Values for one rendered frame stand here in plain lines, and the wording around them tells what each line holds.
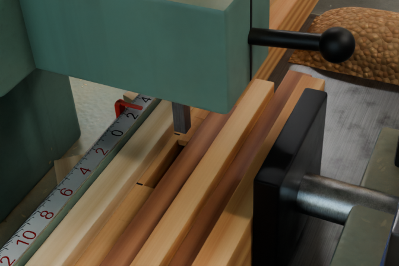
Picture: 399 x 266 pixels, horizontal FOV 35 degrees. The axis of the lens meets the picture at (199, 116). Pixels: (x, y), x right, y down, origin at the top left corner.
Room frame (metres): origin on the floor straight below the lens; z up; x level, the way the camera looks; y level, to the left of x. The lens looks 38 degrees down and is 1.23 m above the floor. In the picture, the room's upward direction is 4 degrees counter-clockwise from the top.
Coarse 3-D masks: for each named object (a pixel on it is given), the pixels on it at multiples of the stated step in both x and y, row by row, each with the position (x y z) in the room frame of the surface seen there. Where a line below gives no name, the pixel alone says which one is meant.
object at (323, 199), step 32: (320, 96) 0.31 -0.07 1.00; (288, 128) 0.28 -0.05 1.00; (320, 128) 0.30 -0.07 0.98; (288, 160) 0.25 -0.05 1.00; (320, 160) 0.31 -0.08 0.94; (256, 192) 0.24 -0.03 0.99; (288, 192) 0.25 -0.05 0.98; (320, 192) 0.26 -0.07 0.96; (352, 192) 0.26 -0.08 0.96; (256, 224) 0.24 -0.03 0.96; (288, 224) 0.25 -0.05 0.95; (256, 256) 0.24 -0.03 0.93; (288, 256) 0.25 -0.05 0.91
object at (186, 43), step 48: (48, 0) 0.34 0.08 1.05; (96, 0) 0.32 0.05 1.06; (144, 0) 0.31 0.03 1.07; (192, 0) 0.30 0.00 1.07; (240, 0) 0.30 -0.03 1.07; (48, 48) 0.34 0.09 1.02; (96, 48) 0.32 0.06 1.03; (144, 48) 0.31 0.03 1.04; (192, 48) 0.29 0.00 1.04; (240, 48) 0.30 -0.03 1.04; (192, 96) 0.29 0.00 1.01
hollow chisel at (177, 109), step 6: (174, 102) 0.33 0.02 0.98; (174, 108) 0.34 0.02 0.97; (180, 108) 0.33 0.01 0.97; (186, 108) 0.34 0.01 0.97; (174, 114) 0.34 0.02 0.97; (180, 114) 0.33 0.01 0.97; (186, 114) 0.33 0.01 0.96; (174, 120) 0.34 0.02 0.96; (180, 120) 0.33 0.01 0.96; (186, 120) 0.33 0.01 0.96; (174, 126) 0.34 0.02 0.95; (180, 126) 0.33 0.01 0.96; (186, 126) 0.33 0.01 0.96; (180, 132) 0.33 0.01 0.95; (186, 132) 0.33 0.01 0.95
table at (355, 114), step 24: (312, 72) 0.47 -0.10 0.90; (336, 72) 0.46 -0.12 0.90; (336, 96) 0.43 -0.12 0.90; (360, 96) 0.43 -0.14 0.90; (384, 96) 0.43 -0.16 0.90; (336, 120) 0.40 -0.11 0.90; (360, 120) 0.40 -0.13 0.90; (384, 120) 0.39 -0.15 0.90; (336, 144) 0.37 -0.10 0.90; (360, 144) 0.37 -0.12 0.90; (336, 168) 0.34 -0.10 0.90; (360, 168) 0.34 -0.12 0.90; (312, 240) 0.27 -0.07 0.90; (336, 240) 0.27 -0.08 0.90; (288, 264) 0.26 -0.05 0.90; (312, 264) 0.26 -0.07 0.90
